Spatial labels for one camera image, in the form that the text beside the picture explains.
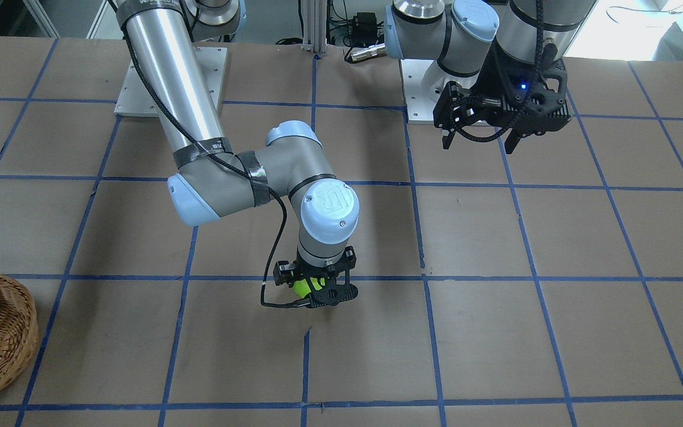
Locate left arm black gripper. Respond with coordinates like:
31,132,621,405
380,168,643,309
433,45,572,155

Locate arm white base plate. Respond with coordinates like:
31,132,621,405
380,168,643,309
114,47,229,118
400,59,478,125

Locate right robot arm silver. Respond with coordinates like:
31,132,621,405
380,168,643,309
116,1,502,309

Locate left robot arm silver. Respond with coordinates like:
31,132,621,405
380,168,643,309
383,1,596,154

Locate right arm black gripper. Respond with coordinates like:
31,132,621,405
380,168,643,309
273,246,359,308

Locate silver cylinder flashlight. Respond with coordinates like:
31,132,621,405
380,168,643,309
344,43,387,64

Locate green apple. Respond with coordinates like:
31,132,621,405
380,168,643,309
292,278,325,298

